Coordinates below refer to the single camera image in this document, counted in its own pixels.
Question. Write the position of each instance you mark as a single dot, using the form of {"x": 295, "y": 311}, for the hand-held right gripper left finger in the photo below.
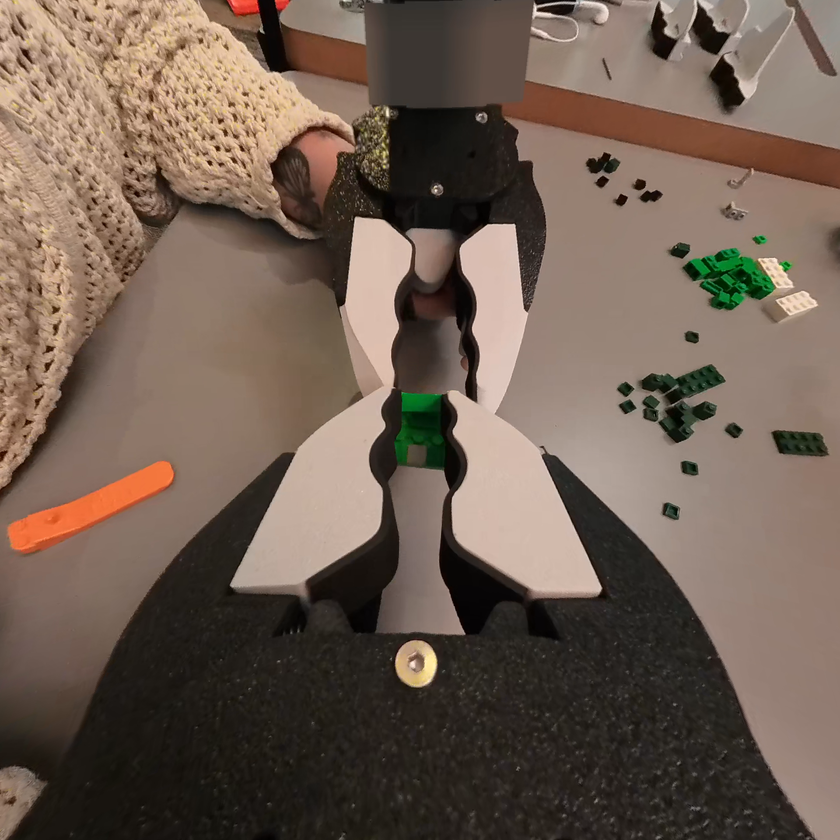
{"x": 321, "y": 518}

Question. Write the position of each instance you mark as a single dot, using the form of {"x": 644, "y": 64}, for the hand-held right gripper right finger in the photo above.
{"x": 525, "y": 525}

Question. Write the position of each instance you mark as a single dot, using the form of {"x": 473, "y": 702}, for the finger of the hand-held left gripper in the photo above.
{"x": 371, "y": 289}
{"x": 499, "y": 295}

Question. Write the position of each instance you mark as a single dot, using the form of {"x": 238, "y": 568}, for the bright green lego base plate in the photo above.
{"x": 420, "y": 426}

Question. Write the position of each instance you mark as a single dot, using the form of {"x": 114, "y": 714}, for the person's left forearm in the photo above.
{"x": 229, "y": 111}

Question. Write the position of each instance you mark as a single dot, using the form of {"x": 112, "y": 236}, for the group of black lego pieces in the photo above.
{"x": 604, "y": 164}

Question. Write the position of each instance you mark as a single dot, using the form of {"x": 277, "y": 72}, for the pile of dark green lego pieces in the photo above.
{"x": 682, "y": 400}

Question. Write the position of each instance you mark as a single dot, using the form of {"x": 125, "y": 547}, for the pile of bright green lego bricks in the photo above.
{"x": 728, "y": 275}

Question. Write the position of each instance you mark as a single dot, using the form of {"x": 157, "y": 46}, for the small grey lego parts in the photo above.
{"x": 736, "y": 210}

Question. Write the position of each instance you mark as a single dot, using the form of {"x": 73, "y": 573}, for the white lego brick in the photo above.
{"x": 776, "y": 272}
{"x": 795, "y": 306}

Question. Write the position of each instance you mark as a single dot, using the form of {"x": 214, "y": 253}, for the dark green lego plate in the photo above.
{"x": 800, "y": 443}

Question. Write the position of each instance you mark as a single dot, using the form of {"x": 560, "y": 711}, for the person's left hand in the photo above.
{"x": 434, "y": 306}

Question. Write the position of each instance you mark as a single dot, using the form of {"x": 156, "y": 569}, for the black monitor on stand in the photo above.
{"x": 272, "y": 39}

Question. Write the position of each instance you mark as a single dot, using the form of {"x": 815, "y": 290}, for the orange brick separator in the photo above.
{"x": 92, "y": 508}

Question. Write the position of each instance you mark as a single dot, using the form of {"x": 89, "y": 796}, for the spare white gripper finger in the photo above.
{"x": 673, "y": 29}
{"x": 718, "y": 26}
{"x": 748, "y": 65}

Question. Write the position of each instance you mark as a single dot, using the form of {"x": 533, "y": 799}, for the person's left arm, knit sleeve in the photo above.
{"x": 59, "y": 262}

